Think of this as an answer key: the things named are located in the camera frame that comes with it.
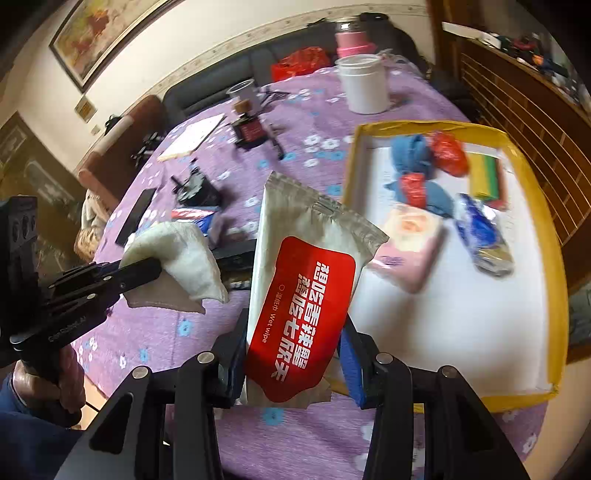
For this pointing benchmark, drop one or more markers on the white towel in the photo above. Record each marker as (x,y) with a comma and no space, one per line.
(184,258)

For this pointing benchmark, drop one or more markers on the person's left forearm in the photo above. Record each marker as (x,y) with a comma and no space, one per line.
(27,443)

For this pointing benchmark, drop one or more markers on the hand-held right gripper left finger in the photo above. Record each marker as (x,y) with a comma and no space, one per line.
(230,369)

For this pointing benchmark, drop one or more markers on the clear plastic cup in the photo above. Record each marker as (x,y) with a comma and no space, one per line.
(242,92)

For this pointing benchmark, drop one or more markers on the blue knitted cloth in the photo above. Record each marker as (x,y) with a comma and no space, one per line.
(438,198)
(413,154)

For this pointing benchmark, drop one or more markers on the yellow green tube packet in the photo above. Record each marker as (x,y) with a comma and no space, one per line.
(482,177)

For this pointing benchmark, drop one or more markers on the brown chair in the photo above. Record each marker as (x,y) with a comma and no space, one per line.
(147,108)

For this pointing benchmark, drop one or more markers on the black smartphone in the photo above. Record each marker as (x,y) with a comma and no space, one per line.
(134,217)

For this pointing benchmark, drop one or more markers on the small wall plaque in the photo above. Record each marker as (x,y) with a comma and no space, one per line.
(85,108)

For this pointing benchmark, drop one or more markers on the pile of small items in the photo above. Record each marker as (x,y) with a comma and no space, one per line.
(531,50)

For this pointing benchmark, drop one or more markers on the black sofa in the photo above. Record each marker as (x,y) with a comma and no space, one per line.
(207,87)

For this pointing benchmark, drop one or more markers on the black ink bottle with cork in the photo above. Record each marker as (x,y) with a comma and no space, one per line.
(249,129)

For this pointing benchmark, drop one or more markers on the framed wall picture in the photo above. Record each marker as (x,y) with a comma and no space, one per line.
(106,32)

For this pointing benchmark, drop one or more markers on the black electric motor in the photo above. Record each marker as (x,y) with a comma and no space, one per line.
(196,189)

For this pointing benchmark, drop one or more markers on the pink knitted sleeve bottle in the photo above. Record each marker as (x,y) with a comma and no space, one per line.
(353,41)

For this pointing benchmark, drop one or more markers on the person's left hand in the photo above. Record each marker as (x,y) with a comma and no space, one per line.
(69,378)

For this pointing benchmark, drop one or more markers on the purple floral tablecloth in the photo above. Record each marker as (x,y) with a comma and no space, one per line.
(184,332)

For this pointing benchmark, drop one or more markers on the striped cloth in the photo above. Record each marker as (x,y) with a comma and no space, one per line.
(90,240)

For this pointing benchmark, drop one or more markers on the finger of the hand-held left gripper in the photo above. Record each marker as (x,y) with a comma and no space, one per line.
(235,251)
(138,272)

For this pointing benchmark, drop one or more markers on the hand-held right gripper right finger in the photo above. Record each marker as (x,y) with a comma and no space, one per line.
(354,369)

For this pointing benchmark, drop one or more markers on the black tools on chair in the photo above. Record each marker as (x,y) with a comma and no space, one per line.
(147,143)

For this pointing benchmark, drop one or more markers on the blue white foil packet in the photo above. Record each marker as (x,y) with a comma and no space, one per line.
(482,235)

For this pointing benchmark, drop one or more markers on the dark wooden cabinet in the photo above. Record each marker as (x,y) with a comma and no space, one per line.
(27,166)

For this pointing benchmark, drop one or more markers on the paper notebook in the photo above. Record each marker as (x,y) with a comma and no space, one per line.
(194,136)

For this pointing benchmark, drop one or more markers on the red blue tube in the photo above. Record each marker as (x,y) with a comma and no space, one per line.
(194,214)

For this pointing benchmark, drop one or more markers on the yellow rimmed cardboard box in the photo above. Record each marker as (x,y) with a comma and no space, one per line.
(461,323)

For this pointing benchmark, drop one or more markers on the red bag on sofa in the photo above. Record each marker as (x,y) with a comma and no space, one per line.
(300,62)

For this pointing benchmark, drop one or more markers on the white plastic jar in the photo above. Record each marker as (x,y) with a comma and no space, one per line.
(364,87)

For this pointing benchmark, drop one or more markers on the red label wet wipe packet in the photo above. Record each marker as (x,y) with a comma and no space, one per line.
(300,300)

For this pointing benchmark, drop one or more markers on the black pen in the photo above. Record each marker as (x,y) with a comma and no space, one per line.
(276,145)

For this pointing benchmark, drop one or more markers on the pink tissue pack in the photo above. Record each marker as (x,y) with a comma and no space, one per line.
(406,244)

